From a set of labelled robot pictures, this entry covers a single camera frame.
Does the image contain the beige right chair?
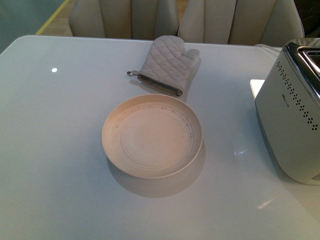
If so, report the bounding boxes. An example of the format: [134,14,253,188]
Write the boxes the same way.
[178,0,305,47]

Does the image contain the grey quilted oven mitt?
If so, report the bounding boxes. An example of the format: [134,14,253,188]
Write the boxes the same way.
[127,35,201,96]

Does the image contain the beige left chair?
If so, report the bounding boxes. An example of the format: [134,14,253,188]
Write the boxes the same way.
[69,0,180,40]

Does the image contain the white metal toaster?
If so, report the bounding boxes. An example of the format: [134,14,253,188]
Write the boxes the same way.
[255,38,320,185]

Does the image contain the beige round plate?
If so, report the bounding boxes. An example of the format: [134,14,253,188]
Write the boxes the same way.
[101,94,203,179]

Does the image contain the beige chair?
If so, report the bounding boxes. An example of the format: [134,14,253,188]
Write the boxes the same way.
[69,0,180,40]
[178,0,305,47]

